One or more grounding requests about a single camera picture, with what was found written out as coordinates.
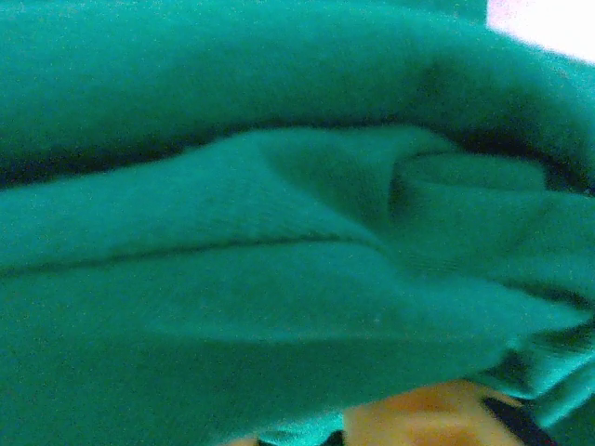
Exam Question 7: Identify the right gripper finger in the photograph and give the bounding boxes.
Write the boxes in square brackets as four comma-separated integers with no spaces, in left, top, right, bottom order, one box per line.
[342,380,559,446]

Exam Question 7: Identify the green t-shirt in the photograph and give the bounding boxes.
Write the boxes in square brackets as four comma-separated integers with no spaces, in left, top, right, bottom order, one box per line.
[0,0,595,446]

